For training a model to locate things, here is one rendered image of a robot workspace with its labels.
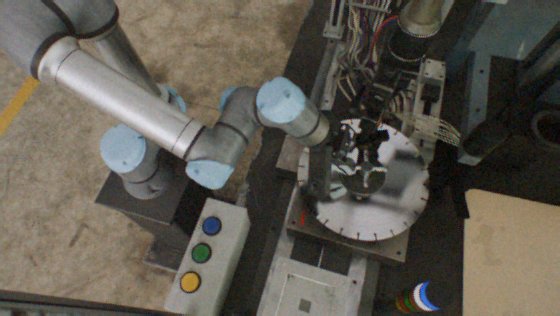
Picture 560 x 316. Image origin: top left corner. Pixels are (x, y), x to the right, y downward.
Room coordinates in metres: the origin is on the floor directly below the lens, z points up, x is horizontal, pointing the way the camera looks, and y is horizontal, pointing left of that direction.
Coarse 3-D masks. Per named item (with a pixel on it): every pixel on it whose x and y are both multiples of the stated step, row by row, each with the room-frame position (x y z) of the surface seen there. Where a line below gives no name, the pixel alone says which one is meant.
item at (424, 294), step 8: (432, 280) 0.07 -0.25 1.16; (424, 288) 0.06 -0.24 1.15; (432, 288) 0.06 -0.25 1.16; (440, 288) 0.06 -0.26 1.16; (448, 288) 0.06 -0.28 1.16; (424, 296) 0.05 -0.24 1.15; (432, 296) 0.05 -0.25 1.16; (440, 296) 0.05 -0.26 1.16; (448, 296) 0.05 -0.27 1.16; (424, 304) 0.04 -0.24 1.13; (432, 304) 0.03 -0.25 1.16; (440, 304) 0.03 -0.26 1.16; (448, 304) 0.03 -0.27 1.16
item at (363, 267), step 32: (416, 0) 0.50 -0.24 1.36; (320, 64) 0.86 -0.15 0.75; (416, 64) 0.46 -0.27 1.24; (320, 96) 0.68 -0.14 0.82; (352, 96) 0.72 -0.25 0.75; (288, 160) 0.45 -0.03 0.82; (288, 192) 0.38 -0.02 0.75; (288, 224) 0.25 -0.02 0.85; (320, 224) 0.25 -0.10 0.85; (288, 256) 0.18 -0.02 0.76; (320, 256) 0.18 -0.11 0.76; (352, 256) 0.18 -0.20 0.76; (384, 256) 0.16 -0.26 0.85; (256, 288) 0.10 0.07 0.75; (352, 288) 0.10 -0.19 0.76
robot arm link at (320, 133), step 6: (324, 120) 0.36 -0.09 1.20; (318, 126) 0.34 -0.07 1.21; (324, 126) 0.35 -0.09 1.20; (318, 132) 0.34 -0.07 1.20; (324, 132) 0.34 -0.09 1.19; (300, 138) 0.33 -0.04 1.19; (306, 138) 0.33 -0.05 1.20; (312, 138) 0.33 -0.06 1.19; (318, 138) 0.33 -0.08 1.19; (306, 144) 0.33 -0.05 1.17; (312, 144) 0.33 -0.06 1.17
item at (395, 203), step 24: (384, 144) 0.43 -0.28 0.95; (408, 144) 0.43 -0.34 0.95; (408, 168) 0.36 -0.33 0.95; (336, 192) 0.30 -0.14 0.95; (384, 192) 0.30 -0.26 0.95; (408, 192) 0.30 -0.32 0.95; (336, 216) 0.24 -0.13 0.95; (360, 216) 0.24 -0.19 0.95; (384, 216) 0.24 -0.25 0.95; (408, 216) 0.24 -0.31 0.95
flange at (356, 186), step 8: (360, 160) 0.39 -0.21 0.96; (368, 160) 0.38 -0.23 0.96; (376, 160) 0.38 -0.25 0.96; (344, 176) 0.34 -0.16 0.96; (352, 176) 0.34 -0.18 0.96; (360, 176) 0.34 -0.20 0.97; (368, 176) 0.34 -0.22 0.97; (376, 176) 0.34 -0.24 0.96; (384, 176) 0.34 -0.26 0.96; (344, 184) 0.32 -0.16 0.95; (352, 184) 0.32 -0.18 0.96; (360, 184) 0.32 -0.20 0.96; (368, 184) 0.32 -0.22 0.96; (376, 184) 0.32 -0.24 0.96; (360, 192) 0.30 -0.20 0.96; (368, 192) 0.30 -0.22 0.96
